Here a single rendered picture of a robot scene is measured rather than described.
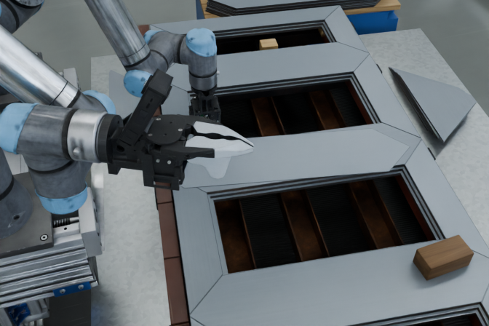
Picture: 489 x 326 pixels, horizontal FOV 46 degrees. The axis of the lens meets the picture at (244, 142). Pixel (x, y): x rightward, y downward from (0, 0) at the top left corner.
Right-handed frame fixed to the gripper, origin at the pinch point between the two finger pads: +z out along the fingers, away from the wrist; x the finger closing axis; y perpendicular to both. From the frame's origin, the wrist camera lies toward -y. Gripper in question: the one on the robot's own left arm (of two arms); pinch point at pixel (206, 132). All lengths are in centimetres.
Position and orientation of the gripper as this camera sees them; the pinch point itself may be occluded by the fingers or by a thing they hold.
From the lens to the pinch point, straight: 171.2
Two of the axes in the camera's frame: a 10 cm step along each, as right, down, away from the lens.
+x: 9.8, -1.3, 1.4
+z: 0.0, 7.3, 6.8
